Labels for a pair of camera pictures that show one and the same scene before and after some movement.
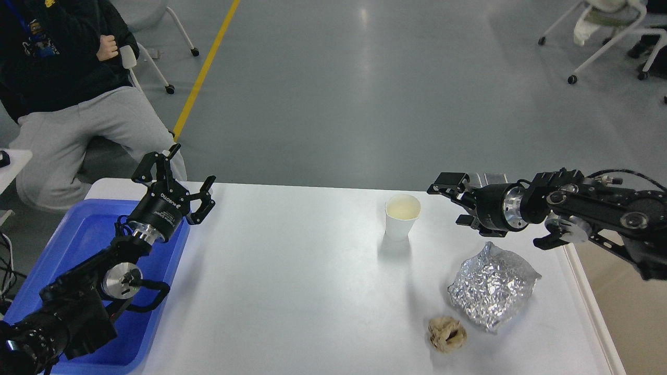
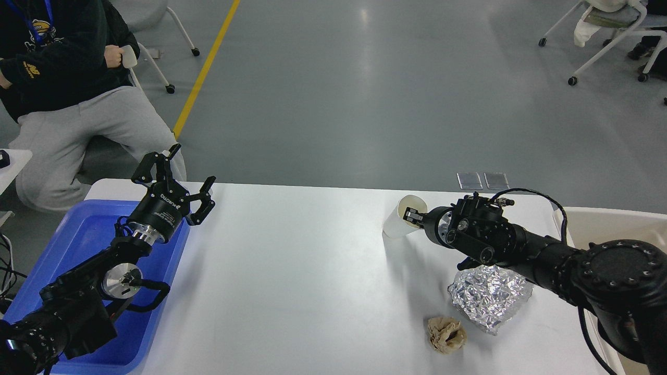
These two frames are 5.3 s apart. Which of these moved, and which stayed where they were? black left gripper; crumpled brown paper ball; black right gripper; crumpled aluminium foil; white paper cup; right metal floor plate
Moved: black right gripper; white paper cup
Stayed: crumpled aluminium foil; right metal floor plate; crumpled brown paper ball; black left gripper
